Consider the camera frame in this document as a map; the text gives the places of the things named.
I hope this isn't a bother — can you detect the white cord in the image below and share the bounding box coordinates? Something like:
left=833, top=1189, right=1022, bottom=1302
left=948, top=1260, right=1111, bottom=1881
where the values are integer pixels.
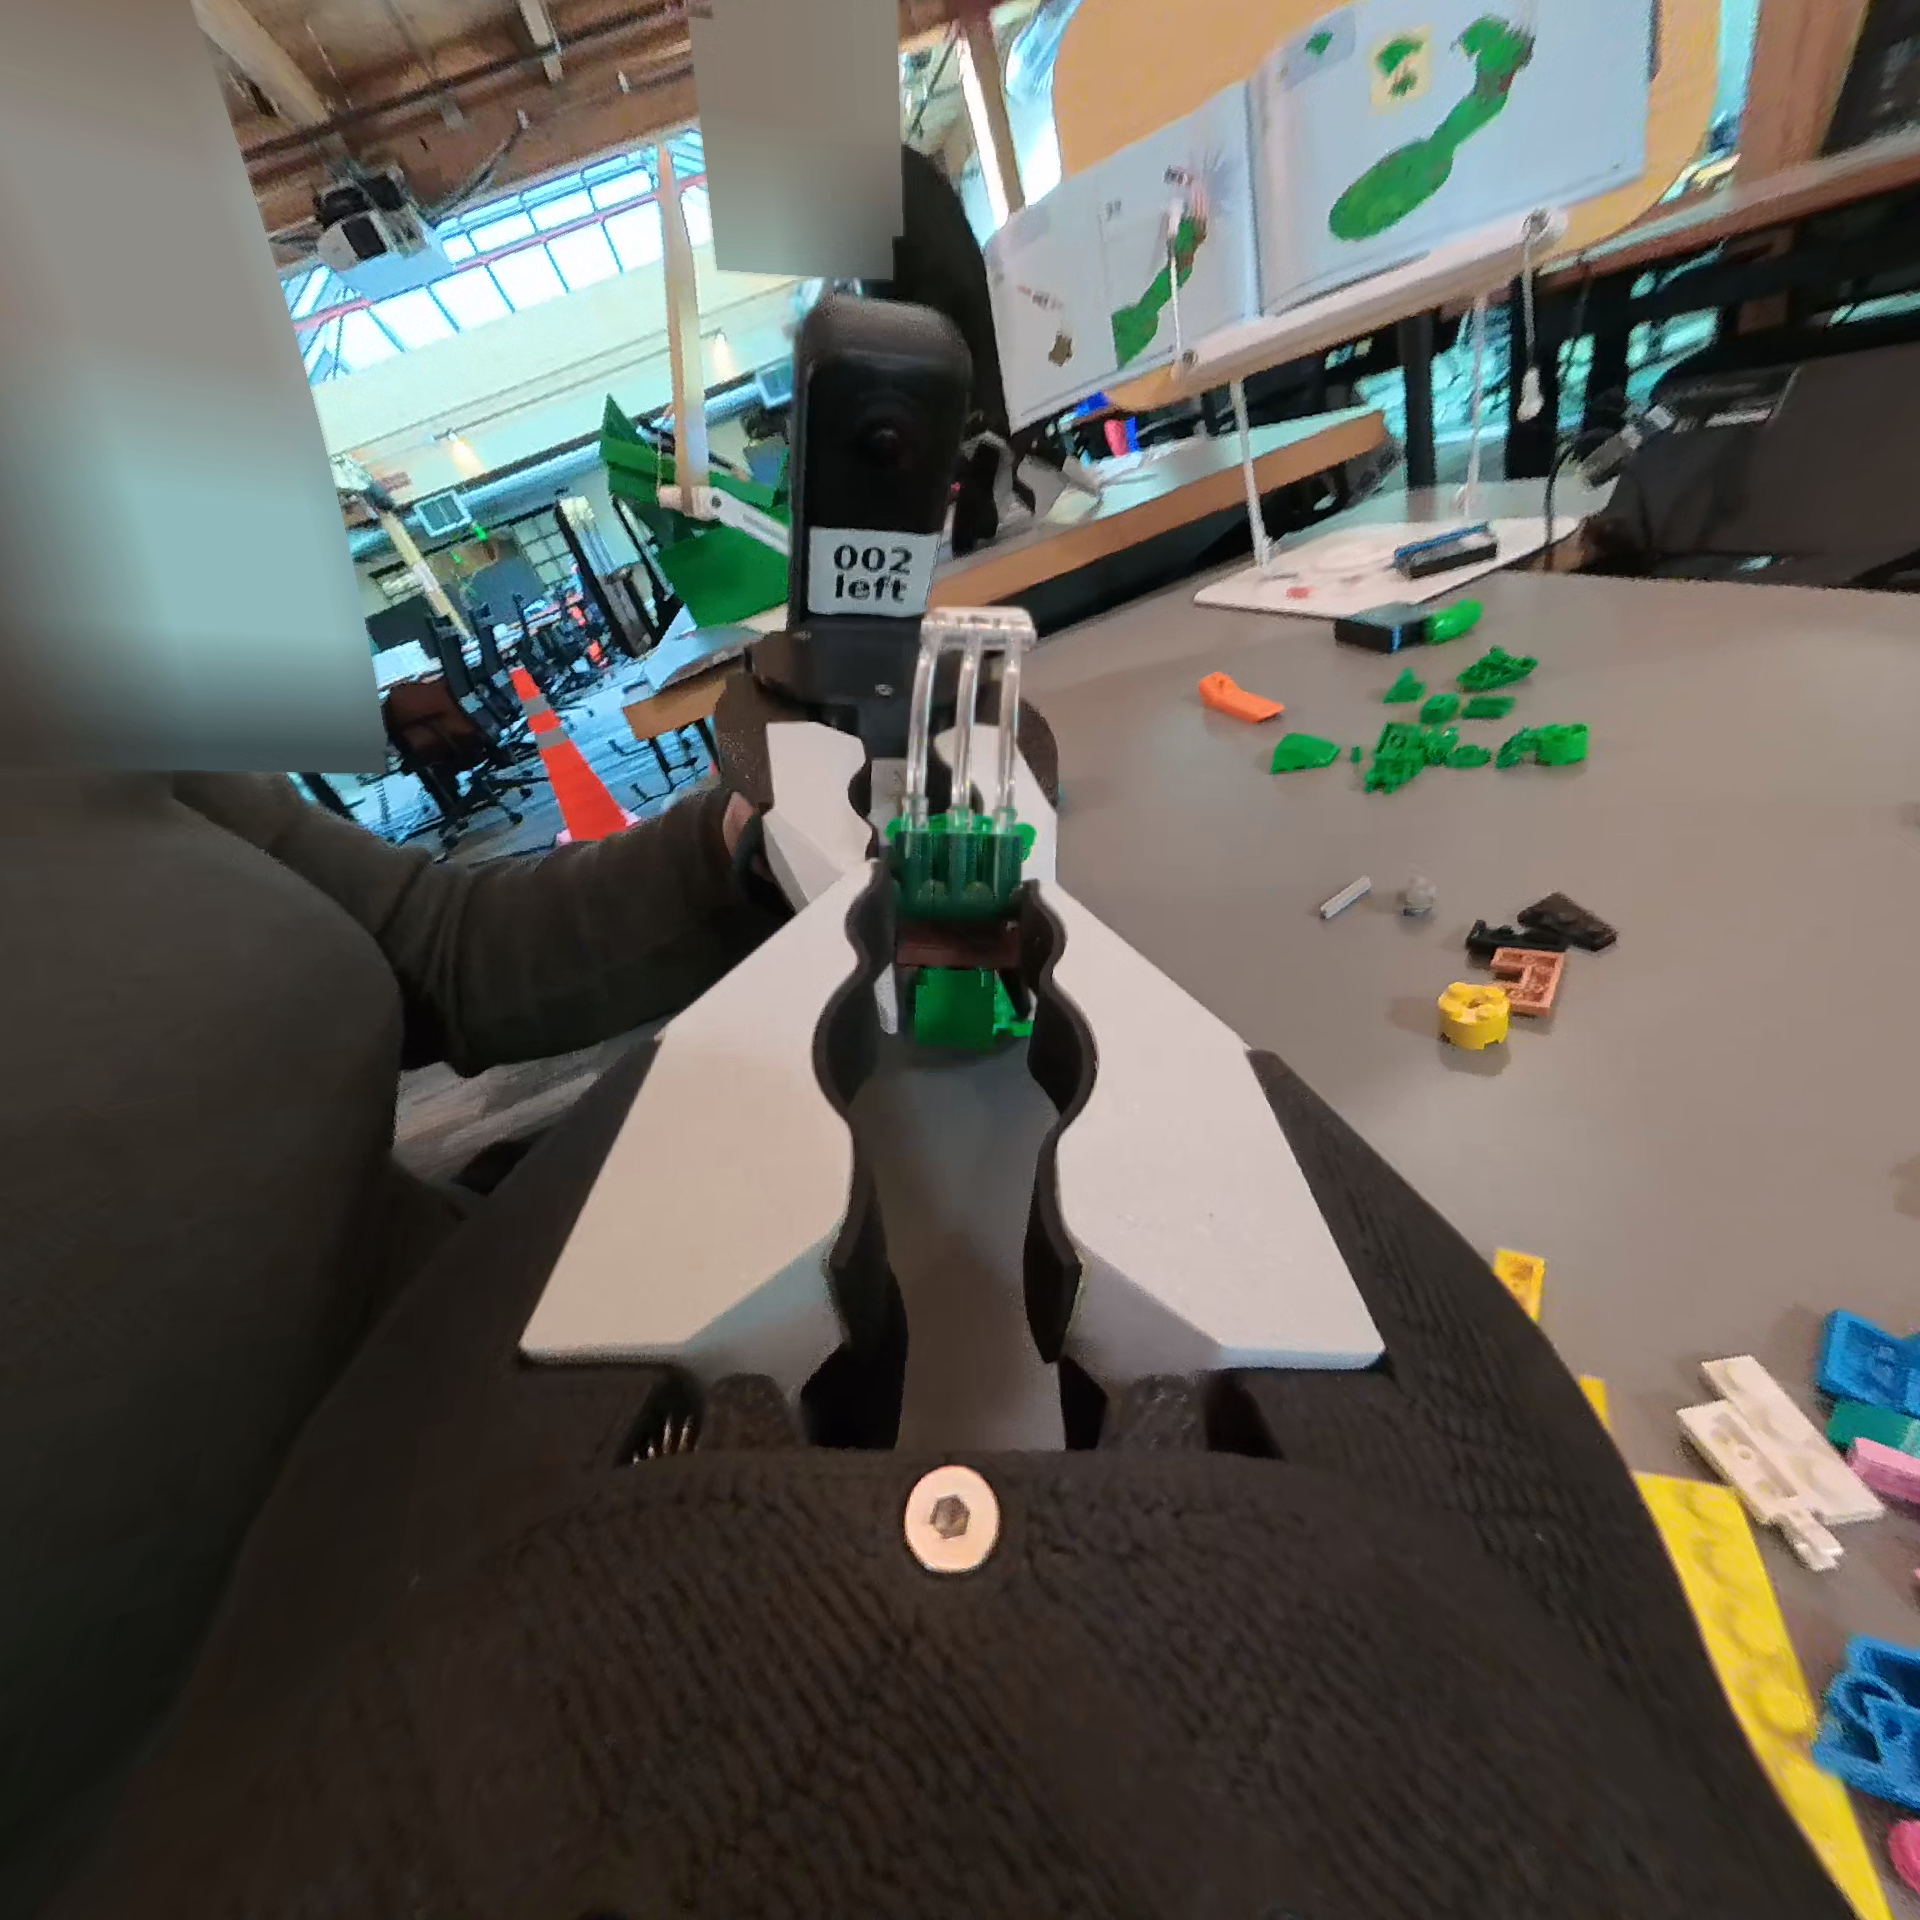
left=1512, top=215, right=1558, bottom=426

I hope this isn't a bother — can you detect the person's left hand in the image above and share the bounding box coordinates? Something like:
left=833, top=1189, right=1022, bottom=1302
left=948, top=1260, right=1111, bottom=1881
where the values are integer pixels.
left=724, top=793, right=792, bottom=904

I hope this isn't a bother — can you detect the person's torso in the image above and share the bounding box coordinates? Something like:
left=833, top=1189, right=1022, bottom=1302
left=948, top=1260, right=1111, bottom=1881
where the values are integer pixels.
left=0, top=758, right=527, bottom=1920

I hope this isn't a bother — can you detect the green toy brick build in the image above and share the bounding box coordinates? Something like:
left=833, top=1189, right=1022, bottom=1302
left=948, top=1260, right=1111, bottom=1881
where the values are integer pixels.
left=894, top=919, right=1042, bottom=1049

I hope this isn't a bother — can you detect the pile of colourful toy bricks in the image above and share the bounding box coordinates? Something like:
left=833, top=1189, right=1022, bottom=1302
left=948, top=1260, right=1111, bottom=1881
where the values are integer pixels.
left=1491, top=1241, right=1920, bottom=1920

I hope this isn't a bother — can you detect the open instruction booklet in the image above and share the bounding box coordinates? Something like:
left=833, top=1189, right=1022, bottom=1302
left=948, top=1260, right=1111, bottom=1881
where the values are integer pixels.
left=983, top=0, right=1666, bottom=435

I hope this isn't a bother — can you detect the clear acrylic book stand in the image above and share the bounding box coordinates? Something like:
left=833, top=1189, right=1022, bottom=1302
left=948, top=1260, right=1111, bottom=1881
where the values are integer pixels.
left=1167, top=207, right=1592, bottom=613

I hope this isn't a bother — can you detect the black labelled panel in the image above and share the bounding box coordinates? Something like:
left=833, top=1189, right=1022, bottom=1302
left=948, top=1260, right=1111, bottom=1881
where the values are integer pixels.
left=1586, top=349, right=1920, bottom=590

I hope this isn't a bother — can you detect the dark green clear tube assembly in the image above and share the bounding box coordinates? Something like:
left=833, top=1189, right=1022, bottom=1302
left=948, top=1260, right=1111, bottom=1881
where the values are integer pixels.
left=883, top=609, right=1042, bottom=921

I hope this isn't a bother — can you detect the person's left forearm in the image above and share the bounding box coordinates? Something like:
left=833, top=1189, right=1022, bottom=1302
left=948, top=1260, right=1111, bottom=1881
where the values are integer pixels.
left=180, top=768, right=785, bottom=1077

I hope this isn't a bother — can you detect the instruction booklet on stand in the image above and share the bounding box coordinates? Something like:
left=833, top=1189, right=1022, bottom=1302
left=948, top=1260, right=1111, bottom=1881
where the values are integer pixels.
left=1053, top=0, right=1840, bottom=414

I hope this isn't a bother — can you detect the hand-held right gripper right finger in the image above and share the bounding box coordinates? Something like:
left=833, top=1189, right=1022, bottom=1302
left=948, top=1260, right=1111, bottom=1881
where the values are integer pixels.
left=1025, top=878, right=1387, bottom=1373

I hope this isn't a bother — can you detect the idle gripper device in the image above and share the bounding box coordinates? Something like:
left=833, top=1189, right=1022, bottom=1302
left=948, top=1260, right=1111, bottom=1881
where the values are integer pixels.
left=958, top=432, right=1112, bottom=552

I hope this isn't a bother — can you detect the black office chair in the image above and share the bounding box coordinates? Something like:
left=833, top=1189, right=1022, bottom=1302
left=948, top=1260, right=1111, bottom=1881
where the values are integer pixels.
left=379, top=660, right=546, bottom=847

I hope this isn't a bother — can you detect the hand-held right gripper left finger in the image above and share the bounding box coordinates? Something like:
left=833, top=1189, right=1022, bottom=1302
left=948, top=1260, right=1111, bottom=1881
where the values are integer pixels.
left=516, top=869, right=905, bottom=1373

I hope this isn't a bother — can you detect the group of green toy bricks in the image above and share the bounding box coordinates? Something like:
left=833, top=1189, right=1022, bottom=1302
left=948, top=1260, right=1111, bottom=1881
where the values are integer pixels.
left=1266, top=645, right=1592, bottom=796

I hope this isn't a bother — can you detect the green tilted cart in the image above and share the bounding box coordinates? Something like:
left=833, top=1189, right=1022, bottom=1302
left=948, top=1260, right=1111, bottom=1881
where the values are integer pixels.
left=598, top=394, right=799, bottom=628

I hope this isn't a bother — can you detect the grey desk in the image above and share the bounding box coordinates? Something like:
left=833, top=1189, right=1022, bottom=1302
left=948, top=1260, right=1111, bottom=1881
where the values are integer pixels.
left=884, top=561, right=1920, bottom=1920

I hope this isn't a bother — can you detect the orange traffic cone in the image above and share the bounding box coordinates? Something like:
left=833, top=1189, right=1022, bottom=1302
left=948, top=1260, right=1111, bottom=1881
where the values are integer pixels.
left=505, top=665, right=642, bottom=847

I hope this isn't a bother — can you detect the black cable with plug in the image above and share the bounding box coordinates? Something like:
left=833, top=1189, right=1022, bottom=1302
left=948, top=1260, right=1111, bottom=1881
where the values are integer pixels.
left=1558, top=401, right=1677, bottom=488

